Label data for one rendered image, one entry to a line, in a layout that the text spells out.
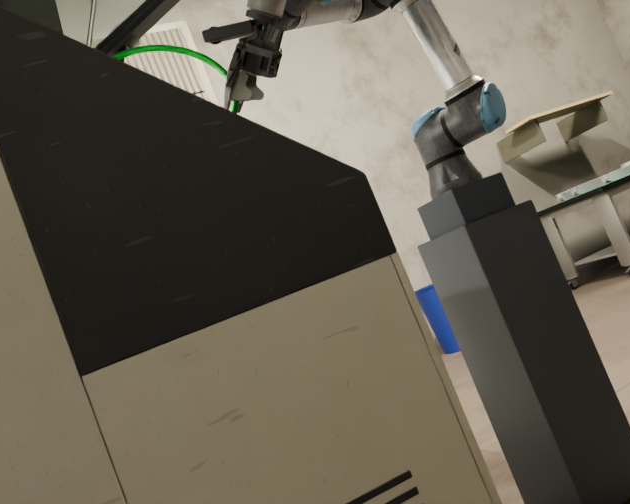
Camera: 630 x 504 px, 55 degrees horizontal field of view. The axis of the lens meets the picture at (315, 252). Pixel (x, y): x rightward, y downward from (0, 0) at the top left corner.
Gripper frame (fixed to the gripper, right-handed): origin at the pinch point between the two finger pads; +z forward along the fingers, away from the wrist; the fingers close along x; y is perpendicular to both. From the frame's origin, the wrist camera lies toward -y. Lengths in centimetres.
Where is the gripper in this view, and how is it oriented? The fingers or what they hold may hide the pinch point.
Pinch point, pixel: (230, 107)
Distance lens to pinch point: 135.9
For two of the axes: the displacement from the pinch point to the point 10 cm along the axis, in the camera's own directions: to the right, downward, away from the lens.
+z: -2.9, 9.1, 3.1
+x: 2.2, -2.5, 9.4
